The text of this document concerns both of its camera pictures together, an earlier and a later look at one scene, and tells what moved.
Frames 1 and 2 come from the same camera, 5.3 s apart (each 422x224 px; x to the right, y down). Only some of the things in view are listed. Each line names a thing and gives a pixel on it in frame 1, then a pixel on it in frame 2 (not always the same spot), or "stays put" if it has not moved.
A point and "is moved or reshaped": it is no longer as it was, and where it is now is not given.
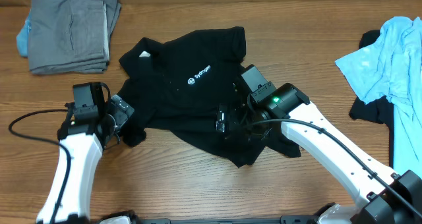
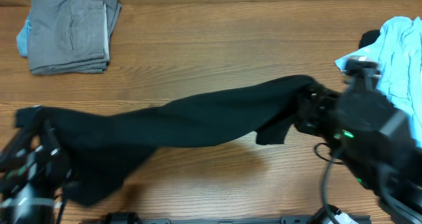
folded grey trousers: (70, 31) stays put
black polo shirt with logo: (178, 84) is moved or reshaped
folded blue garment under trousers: (22, 36) stays put
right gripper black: (234, 111) -> (312, 105)
